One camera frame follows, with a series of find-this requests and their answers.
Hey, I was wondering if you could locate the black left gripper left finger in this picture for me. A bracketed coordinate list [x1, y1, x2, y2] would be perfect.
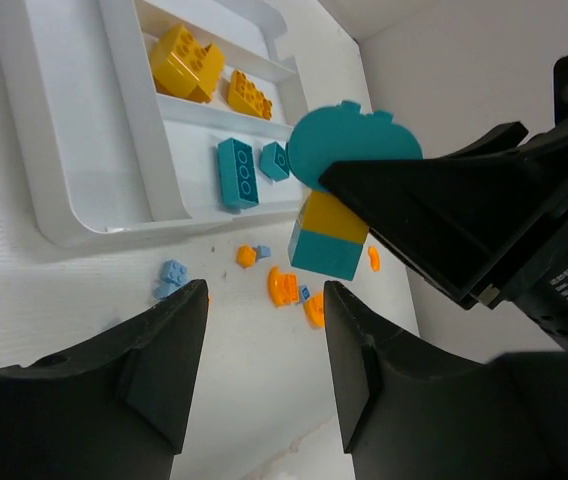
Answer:
[0, 280, 209, 479]

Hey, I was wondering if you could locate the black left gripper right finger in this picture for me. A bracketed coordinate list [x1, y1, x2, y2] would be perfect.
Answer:
[324, 281, 568, 479]

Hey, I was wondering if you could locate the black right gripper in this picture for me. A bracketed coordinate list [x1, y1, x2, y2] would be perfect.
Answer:
[320, 55, 568, 349]

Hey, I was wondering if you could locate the teal and yellow duplo stack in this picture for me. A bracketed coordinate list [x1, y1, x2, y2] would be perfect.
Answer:
[288, 190, 369, 281]

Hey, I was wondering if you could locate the teal rounded duplo block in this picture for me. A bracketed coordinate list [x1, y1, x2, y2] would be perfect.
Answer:
[286, 100, 423, 191]

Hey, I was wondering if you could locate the small teal duplo cube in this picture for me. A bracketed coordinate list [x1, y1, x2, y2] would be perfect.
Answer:
[259, 142, 290, 182]

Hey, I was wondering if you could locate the teal long duplo brick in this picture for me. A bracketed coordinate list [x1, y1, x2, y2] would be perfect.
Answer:
[217, 137, 259, 210]

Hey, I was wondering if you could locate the yellow long duplo brick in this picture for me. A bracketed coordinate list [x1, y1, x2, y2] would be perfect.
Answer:
[227, 70, 273, 121]

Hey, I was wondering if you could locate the orange curved lego piece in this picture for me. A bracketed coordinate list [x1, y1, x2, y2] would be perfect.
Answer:
[368, 245, 381, 272]

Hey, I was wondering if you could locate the orange half-round lego piece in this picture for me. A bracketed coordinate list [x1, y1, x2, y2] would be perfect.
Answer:
[304, 292, 325, 328]

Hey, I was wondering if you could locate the light blue square lego plate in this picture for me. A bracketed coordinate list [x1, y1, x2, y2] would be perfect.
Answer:
[159, 260, 190, 288]

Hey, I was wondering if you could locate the light blue printed lego tile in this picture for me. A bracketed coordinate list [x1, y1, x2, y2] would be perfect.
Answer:
[299, 285, 311, 303]

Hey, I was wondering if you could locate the orange round lego piece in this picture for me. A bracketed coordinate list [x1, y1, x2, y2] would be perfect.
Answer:
[267, 266, 300, 307]

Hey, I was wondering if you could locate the orange square lego plate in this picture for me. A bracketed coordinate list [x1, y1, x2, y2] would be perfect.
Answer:
[236, 245, 257, 269]

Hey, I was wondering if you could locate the light blue lego brick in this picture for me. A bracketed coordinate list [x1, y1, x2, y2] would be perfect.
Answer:
[255, 245, 271, 260]

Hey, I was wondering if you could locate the white divided plastic tray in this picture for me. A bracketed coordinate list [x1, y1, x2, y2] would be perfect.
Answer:
[0, 1, 307, 247]

